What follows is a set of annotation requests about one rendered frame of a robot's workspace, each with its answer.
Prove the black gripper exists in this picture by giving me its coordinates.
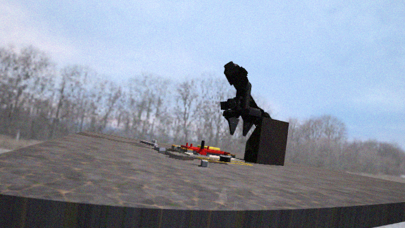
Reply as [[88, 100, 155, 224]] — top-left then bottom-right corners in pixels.
[[223, 94, 261, 136]]

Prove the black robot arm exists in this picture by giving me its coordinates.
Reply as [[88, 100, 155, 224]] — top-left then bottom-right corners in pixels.
[[220, 61, 271, 127]]

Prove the black wheel with white hub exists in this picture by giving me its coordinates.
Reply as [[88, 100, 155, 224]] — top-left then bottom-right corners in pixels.
[[220, 155, 231, 162]]

